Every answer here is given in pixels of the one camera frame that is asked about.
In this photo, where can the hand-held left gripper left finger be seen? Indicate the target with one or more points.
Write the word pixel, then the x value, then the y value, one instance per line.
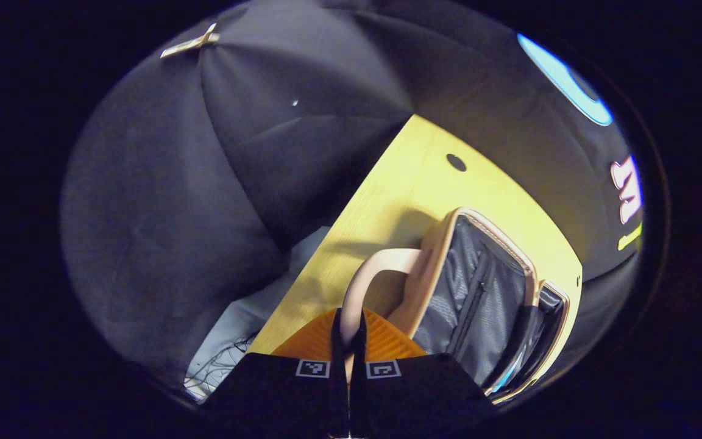
pixel 336 396

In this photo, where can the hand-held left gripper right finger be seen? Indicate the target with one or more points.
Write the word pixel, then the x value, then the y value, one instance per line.
pixel 358 396

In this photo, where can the white clip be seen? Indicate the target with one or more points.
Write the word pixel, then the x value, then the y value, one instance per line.
pixel 189 41

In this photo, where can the black backdrop cloth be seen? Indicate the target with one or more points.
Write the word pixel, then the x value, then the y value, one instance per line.
pixel 205 183

